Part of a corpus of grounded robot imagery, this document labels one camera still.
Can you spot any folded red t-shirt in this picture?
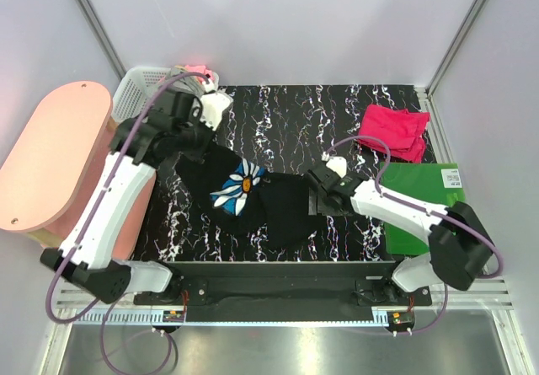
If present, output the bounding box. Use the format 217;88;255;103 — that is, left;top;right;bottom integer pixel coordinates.
359;104;430;163

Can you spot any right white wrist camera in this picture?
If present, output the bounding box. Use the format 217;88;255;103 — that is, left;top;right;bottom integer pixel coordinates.
322;153;347;178

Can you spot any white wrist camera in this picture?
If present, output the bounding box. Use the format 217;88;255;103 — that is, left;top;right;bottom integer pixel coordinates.
322;153;347;178
200;91;233;131

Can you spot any pink garment in basket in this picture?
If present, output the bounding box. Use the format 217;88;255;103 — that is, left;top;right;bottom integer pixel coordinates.
184;65;219;88

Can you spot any aluminium front rail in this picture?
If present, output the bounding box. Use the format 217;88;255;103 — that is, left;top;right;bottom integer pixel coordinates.
53;279;513;327

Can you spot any white plastic laundry basket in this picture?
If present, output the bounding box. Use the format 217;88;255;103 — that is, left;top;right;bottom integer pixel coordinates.
111;66;220;126

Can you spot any green folding board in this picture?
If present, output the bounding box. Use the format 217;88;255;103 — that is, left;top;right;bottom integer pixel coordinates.
378;162;471;260

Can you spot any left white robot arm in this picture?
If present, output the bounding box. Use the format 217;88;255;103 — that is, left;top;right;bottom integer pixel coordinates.
40;88;232;304

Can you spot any grey t-shirt in basket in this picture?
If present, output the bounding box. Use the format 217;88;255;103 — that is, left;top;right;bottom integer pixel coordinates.
168;66;203;94

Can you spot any black daisy print t-shirt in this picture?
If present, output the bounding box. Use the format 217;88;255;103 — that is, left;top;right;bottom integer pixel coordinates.
175;143;326;249

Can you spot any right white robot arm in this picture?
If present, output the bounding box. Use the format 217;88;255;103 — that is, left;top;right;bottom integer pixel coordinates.
304;164;494;305

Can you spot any pink oval tiered stool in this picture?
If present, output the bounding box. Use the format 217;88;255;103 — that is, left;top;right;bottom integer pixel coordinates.
1;81;156;259

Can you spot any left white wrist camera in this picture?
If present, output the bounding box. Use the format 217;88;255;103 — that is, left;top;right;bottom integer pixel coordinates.
200;91;233;131

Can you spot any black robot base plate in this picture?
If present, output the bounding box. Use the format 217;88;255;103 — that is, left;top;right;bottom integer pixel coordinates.
136;261;428;306

